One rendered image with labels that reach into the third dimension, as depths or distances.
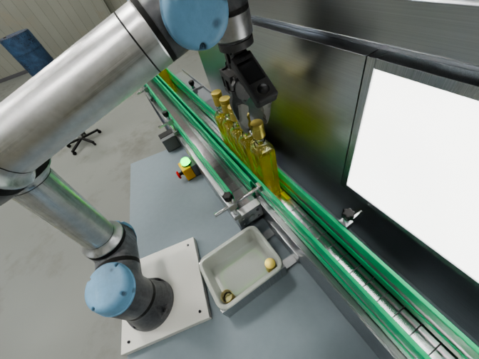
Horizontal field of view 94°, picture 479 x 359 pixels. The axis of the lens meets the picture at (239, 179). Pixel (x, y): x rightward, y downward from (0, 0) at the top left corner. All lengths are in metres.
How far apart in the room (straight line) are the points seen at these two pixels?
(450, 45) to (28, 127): 0.50
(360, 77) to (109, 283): 0.71
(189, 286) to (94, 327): 1.26
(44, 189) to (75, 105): 0.29
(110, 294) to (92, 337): 1.34
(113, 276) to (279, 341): 0.48
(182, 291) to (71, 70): 0.68
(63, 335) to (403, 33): 2.22
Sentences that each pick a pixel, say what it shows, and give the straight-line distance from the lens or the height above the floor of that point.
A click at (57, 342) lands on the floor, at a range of 2.19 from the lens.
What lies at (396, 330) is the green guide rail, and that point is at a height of 0.96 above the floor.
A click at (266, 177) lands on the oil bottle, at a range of 0.69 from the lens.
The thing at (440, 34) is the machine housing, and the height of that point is 1.36.
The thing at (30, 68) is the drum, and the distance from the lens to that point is 7.08.
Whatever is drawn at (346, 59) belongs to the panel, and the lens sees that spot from 0.48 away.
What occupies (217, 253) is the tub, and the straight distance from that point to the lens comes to 0.77.
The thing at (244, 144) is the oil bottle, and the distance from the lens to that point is 0.66.
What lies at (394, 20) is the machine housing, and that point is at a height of 1.37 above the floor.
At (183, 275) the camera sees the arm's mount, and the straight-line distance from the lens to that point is 0.85.
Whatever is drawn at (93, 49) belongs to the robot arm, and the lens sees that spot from 0.32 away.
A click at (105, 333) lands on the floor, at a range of 1.95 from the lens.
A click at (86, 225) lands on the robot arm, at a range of 0.66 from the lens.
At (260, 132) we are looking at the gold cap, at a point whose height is 1.14.
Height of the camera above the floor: 1.51
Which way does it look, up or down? 49 degrees down
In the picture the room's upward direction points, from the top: 20 degrees counter-clockwise
